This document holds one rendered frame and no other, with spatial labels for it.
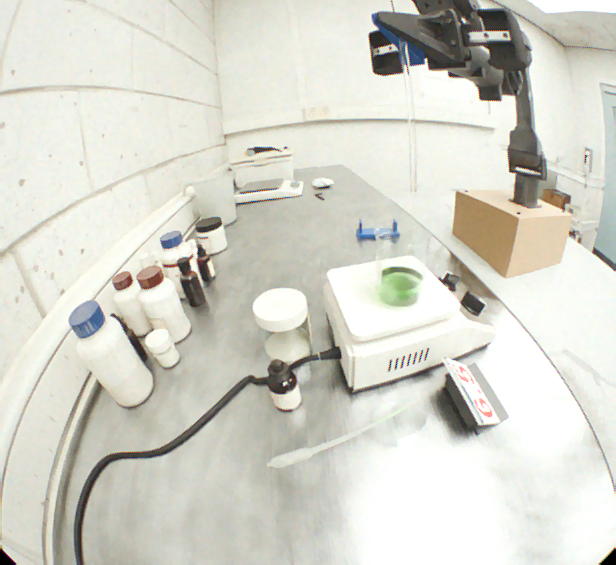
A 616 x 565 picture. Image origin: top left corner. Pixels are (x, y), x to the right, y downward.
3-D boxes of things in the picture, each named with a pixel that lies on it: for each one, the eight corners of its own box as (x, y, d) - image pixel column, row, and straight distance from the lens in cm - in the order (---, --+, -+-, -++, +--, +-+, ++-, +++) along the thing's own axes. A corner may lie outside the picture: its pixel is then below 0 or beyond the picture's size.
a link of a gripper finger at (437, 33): (433, 64, 28) (424, 13, 30) (465, 62, 26) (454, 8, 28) (380, 47, 22) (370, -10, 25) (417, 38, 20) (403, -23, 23)
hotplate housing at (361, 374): (446, 293, 45) (454, 248, 41) (492, 346, 38) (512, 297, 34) (309, 325, 38) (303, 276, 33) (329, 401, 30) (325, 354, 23)
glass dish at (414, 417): (429, 409, 30) (434, 398, 28) (411, 453, 28) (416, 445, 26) (382, 396, 30) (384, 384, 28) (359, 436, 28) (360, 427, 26)
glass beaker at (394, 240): (401, 324, 26) (410, 243, 21) (361, 299, 28) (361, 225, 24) (435, 295, 30) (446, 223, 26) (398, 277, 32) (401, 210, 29)
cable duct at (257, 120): (494, 128, 224) (493, 116, 224) (499, 129, 219) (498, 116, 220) (224, 134, 168) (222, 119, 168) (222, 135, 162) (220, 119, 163)
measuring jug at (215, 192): (184, 235, 85) (172, 187, 82) (196, 220, 96) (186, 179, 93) (241, 225, 79) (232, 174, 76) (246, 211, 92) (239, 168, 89)
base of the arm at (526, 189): (522, 199, 67) (523, 173, 67) (542, 207, 64) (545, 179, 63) (506, 200, 62) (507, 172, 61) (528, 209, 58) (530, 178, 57)
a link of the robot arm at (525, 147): (503, 39, 73) (492, 26, 67) (528, 40, 71) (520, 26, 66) (514, 167, 63) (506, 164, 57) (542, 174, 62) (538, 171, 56)
